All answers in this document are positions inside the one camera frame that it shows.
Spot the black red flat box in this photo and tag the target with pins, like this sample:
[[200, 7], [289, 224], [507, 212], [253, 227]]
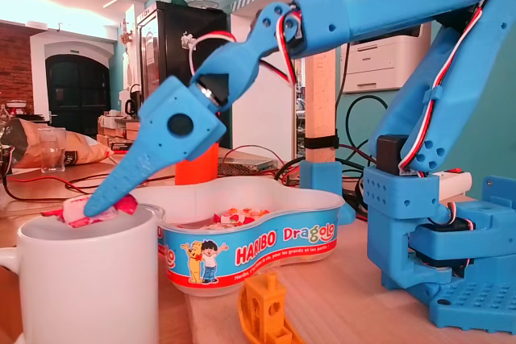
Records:
[[129, 146]]

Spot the wooden post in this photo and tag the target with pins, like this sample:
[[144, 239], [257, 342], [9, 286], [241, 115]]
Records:
[[320, 98]]

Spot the red kitchen appliance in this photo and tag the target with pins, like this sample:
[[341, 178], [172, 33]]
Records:
[[16, 109]]

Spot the crumpled chips bag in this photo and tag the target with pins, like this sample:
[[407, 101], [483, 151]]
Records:
[[80, 150]]

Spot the wooden storage boxes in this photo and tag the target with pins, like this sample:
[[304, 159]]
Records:
[[121, 130]]

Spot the black kettle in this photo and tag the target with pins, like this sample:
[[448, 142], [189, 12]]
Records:
[[130, 104]]

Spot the dark arched door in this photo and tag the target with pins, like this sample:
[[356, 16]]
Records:
[[76, 94]]

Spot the red white candy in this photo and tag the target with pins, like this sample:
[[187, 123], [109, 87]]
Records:
[[74, 209]]

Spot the metal power supply box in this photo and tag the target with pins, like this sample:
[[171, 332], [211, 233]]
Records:
[[246, 164]]

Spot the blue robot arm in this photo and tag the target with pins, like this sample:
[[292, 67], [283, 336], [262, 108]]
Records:
[[383, 9]]

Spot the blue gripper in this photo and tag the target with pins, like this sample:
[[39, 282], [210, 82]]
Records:
[[171, 128]]

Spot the blue post foot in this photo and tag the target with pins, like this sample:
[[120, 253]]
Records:
[[320, 176]]

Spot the clear drinking glass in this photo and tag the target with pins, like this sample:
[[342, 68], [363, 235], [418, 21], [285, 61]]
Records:
[[52, 158]]

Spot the white ceramic mug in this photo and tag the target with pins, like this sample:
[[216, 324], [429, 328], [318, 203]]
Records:
[[88, 279]]

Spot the black fridge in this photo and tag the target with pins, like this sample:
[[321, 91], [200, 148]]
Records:
[[173, 26]]

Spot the red white wrapped candies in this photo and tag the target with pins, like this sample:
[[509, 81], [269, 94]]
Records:
[[238, 215]]

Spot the orange cylinder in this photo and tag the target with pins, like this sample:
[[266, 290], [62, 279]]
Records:
[[197, 171]]

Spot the fridge magnet photo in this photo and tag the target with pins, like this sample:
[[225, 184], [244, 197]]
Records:
[[184, 41]]

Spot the red white wall ornament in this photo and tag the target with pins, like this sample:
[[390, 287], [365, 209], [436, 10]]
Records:
[[127, 36]]

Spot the ceiling light strip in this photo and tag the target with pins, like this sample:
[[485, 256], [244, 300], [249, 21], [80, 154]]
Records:
[[111, 2]]

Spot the white printer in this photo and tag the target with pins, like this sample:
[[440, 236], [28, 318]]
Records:
[[375, 66]]

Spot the orange printed toy boat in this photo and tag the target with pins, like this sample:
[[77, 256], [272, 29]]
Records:
[[262, 303]]

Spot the Haribo Dragolo candy tub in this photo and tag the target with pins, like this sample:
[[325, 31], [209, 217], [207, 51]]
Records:
[[262, 247]]

